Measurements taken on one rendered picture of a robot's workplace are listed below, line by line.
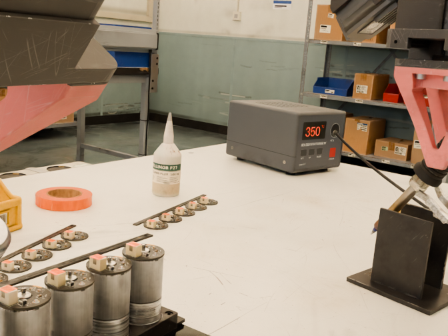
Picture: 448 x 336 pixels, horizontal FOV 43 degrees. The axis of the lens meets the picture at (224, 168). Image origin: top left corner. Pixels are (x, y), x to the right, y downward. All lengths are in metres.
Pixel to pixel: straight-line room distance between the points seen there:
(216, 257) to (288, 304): 0.10
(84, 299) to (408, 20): 0.29
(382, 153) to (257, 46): 1.76
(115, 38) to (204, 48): 2.89
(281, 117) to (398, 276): 0.43
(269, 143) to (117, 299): 0.58
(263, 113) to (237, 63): 5.03
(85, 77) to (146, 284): 0.20
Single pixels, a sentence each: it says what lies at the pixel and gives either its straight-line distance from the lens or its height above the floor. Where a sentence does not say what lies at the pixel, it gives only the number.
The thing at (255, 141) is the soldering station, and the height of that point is 0.79.
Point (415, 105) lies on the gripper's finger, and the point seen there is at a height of 0.90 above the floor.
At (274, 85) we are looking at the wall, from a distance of 5.66.
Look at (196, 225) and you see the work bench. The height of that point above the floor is 0.75.
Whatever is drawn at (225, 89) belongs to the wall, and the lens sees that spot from 5.99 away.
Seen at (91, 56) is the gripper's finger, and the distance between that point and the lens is 0.17.
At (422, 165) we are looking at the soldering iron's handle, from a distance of 0.47.
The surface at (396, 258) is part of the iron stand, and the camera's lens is 0.48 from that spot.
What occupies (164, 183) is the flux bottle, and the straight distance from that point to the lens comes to 0.69.
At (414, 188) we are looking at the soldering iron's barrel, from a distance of 0.48.
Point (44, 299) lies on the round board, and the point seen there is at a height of 0.81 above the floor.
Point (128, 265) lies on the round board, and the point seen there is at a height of 0.81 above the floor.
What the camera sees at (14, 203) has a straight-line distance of 0.56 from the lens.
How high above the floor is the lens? 0.94
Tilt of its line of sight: 12 degrees down
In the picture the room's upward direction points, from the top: 4 degrees clockwise
